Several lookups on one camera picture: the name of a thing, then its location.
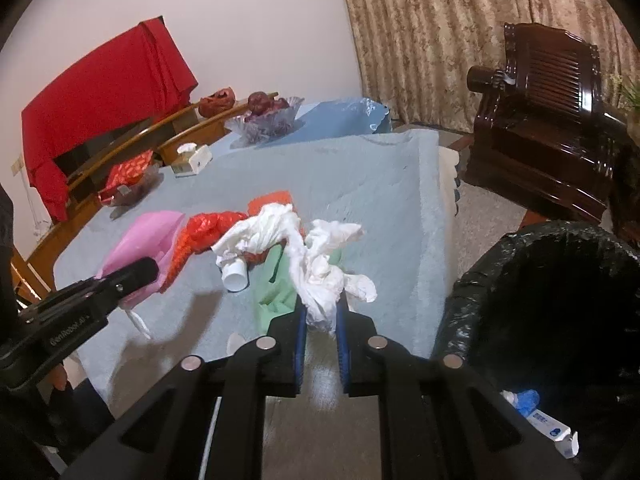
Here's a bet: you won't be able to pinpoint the pink plastic bag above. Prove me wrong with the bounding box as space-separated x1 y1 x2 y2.
96 210 186 310

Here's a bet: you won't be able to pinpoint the blue plastic bag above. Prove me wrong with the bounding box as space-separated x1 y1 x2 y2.
501 389 540 417

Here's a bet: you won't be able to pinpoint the red plastic bag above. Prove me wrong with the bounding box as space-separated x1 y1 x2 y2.
160 211 247 292

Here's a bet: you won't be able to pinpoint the white toothpaste tube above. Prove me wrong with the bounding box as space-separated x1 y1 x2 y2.
219 257 248 292

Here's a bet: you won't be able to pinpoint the white tissue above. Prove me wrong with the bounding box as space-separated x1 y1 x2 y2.
213 204 378 333

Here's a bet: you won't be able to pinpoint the black trash bin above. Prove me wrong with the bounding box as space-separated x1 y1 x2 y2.
432 221 639 479

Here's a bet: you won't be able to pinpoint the wooden bench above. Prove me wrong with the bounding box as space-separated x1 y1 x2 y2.
11 99 248 302

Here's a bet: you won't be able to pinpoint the small glass dish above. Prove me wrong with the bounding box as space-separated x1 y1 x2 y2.
101 165 164 208

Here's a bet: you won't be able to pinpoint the red snack packet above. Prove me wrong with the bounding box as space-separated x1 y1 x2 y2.
98 150 154 204

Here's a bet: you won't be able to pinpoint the toothpaste box in bin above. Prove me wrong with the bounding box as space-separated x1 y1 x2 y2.
526 410 579 460

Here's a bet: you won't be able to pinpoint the green plastic bag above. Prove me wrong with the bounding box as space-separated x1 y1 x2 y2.
252 247 346 336

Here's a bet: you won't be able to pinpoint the tissue box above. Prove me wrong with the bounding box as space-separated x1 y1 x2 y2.
170 142 213 178

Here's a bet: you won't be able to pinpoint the red-brown bag on bench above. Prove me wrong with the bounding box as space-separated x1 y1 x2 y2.
198 87 236 118

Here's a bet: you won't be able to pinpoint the glass fruit bowl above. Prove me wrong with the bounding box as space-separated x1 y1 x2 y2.
224 96 304 148

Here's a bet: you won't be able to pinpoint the red cloth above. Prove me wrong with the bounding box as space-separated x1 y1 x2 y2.
22 18 198 221

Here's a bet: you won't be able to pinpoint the dark red apples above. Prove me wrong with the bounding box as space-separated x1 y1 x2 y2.
247 91 290 117

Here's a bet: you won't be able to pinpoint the grey-blue table cloth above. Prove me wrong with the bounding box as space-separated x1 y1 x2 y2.
52 128 458 418

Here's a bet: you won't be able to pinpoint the dark wooden armchair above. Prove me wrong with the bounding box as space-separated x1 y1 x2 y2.
464 24 639 244

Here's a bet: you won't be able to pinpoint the green potted plant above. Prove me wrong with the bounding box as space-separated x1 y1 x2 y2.
611 74 640 113

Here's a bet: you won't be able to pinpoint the beige patterned curtain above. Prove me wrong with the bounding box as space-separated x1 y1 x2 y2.
346 0 639 132

